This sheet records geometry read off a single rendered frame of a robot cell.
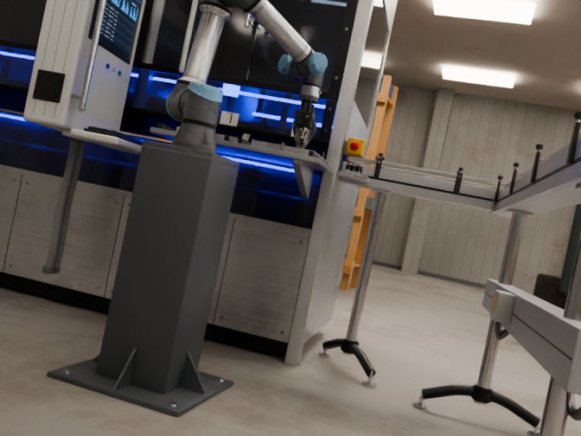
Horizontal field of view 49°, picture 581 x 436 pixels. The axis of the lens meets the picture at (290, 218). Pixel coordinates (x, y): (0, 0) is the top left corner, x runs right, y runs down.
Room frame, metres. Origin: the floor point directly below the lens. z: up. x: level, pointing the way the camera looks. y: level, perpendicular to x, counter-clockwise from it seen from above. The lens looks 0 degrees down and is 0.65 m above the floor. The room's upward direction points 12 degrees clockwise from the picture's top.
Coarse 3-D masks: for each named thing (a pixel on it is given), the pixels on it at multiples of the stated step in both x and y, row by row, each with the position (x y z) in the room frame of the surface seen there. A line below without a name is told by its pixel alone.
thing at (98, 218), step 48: (0, 192) 3.11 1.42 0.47; (48, 192) 3.05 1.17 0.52; (96, 192) 3.00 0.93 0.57; (336, 192) 2.90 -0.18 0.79; (0, 240) 3.10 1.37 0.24; (48, 240) 3.04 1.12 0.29; (96, 240) 2.99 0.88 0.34; (240, 240) 2.85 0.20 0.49; (288, 240) 2.81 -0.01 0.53; (336, 240) 3.24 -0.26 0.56; (96, 288) 2.98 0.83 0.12; (240, 288) 2.84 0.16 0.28; (288, 288) 2.80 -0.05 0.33; (336, 288) 3.68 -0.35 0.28; (288, 336) 2.79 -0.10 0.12
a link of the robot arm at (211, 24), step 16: (208, 0) 2.21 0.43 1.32; (208, 16) 2.22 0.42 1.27; (224, 16) 2.24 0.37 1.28; (208, 32) 2.22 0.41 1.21; (192, 48) 2.23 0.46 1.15; (208, 48) 2.22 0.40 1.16; (192, 64) 2.21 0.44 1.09; (208, 64) 2.23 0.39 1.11; (176, 80) 2.23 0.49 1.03; (192, 80) 2.19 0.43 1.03; (176, 96) 2.18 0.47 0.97; (176, 112) 2.19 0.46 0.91
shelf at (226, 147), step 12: (156, 132) 2.53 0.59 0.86; (168, 132) 2.52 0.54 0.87; (216, 144) 2.52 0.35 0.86; (228, 144) 2.46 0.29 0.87; (240, 144) 2.45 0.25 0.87; (240, 156) 2.84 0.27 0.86; (252, 156) 2.70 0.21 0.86; (264, 156) 2.59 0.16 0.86; (276, 156) 2.47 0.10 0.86; (288, 156) 2.42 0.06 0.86; (300, 156) 2.41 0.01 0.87; (312, 168) 2.70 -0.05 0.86; (324, 168) 2.57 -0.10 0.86
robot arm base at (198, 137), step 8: (184, 120) 2.09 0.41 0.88; (192, 120) 2.07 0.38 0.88; (184, 128) 2.08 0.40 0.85; (192, 128) 2.07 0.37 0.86; (200, 128) 2.07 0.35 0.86; (208, 128) 2.09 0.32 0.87; (176, 136) 2.11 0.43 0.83; (184, 136) 2.07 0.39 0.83; (192, 136) 2.06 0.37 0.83; (200, 136) 2.07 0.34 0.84; (208, 136) 2.09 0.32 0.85; (176, 144) 2.07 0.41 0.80; (184, 144) 2.06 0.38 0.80; (192, 144) 2.05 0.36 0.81; (200, 144) 2.06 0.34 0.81; (208, 144) 2.08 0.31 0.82
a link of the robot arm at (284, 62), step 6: (288, 54) 2.42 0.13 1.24; (282, 60) 2.43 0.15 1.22; (288, 60) 2.40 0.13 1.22; (282, 66) 2.42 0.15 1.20; (288, 66) 2.41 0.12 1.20; (294, 66) 2.39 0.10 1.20; (282, 72) 2.43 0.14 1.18; (288, 72) 2.42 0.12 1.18; (294, 72) 2.41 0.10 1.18; (300, 78) 2.47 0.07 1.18
